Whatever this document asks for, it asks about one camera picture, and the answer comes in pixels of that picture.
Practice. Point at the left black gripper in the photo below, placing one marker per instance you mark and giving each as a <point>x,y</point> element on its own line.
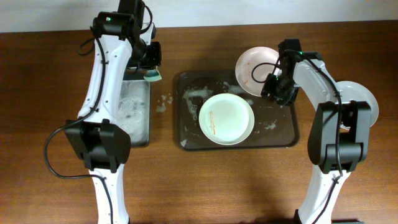
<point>152,58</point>

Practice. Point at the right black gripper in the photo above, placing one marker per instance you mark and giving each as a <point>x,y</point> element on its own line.
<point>270,90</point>

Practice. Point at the green yellow sponge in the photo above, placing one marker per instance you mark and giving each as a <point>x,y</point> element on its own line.
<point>152,75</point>

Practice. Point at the cream white plate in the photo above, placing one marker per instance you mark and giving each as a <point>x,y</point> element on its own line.
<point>226,119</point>

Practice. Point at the light blue plate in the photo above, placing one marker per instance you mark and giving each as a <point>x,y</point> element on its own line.
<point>352,91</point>

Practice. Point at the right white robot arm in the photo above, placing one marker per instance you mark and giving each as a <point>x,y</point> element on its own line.
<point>339,136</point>

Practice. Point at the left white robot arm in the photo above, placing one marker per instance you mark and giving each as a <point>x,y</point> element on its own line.
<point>121,40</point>

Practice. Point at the dark brown serving tray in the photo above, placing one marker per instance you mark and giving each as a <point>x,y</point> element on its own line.
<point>274,125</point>

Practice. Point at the black soapy water tray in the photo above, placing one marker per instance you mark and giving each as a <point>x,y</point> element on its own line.
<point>134,108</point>

